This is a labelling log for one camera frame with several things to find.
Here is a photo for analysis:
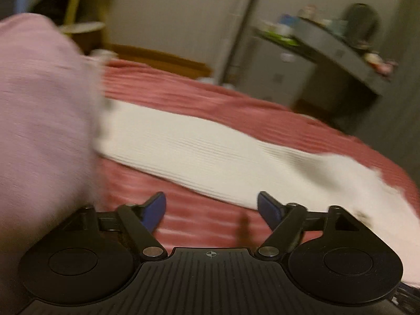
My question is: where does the grey desk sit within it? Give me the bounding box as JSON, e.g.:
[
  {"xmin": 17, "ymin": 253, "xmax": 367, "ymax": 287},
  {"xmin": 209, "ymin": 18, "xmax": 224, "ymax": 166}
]
[{"xmin": 256, "ymin": 18, "xmax": 394, "ymax": 129}]

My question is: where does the wooden bed board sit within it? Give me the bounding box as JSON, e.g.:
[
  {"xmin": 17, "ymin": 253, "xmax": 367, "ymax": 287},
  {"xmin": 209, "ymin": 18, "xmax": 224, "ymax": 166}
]
[{"xmin": 110, "ymin": 44, "xmax": 212, "ymax": 79}]

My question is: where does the black pole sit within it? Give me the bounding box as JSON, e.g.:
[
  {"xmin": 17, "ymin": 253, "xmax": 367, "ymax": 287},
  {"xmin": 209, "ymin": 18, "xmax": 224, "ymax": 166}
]
[{"xmin": 226, "ymin": 0, "xmax": 264, "ymax": 86}]

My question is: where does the pink cloth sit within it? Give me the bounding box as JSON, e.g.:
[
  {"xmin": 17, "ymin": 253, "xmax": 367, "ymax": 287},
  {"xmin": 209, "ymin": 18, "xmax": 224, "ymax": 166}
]
[{"xmin": 0, "ymin": 13, "xmax": 106, "ymax": 315}]

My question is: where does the white knitted garment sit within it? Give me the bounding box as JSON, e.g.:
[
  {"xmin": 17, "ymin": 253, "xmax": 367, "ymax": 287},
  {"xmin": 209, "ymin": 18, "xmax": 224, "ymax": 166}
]
[{"xmin": 93, "ymin": 98, "xmax": 420, "ymax": 286}]

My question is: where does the wooden shelf unit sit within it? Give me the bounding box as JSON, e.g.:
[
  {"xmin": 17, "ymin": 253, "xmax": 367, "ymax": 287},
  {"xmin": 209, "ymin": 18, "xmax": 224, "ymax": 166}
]
[{"xmin": 31, "ymin": 0, "xmax": 114, "ymax": 55}]

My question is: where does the red ribbed blanket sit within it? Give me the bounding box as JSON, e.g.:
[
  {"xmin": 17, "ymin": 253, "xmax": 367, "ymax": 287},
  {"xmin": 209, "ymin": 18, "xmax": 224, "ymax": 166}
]
[{"xmin": 98, "ymin": 57, "xmax": 420, "ymax": 250}]

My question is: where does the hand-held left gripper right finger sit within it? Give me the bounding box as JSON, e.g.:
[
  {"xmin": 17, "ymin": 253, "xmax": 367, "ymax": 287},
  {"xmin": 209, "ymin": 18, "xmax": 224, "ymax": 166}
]
[{"xmin": 256, "ymin": 191, "xmax": 362, "ymax": 261}]

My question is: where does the dark round appliance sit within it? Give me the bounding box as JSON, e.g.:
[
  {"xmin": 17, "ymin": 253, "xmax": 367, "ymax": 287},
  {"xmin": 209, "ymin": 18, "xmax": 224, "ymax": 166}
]
[{"xmin": 340, "ymin": 3, "xmax": 382, "ymax": 45}]

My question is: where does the grey curtain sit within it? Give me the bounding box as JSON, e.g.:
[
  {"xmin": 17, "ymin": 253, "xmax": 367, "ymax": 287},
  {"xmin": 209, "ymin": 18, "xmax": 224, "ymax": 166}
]
[{"xmin": 369, "ymin": 62, "xmax": 420, "ymax": 174}]

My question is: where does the pink small item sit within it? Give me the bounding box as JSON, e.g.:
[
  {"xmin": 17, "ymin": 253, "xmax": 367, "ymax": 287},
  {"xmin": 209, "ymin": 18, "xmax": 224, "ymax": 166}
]
[{"xmin": 364, "ymin": 51, "xmax": 400, "ymax": 75}]

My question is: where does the white drawer cabinet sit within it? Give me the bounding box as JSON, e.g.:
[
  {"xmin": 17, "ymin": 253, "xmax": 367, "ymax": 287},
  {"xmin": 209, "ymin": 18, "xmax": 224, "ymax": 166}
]
[{"xmin": 259, "ymin": 38, "xmax": 298, "ymax": 107}]

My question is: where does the green flat item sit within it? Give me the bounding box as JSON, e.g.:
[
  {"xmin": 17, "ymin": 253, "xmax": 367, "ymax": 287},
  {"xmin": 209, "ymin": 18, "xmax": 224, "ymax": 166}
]
[{"xmin": 261, "ymin": 31, "xmax": 301, "ymax": 47}]

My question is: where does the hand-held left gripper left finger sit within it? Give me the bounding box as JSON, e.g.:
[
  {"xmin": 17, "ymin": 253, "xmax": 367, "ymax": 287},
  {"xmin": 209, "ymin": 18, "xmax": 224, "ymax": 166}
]
[{"xmin": 61, "ymin": 191, "xmax": 169, "ymax": 262}]

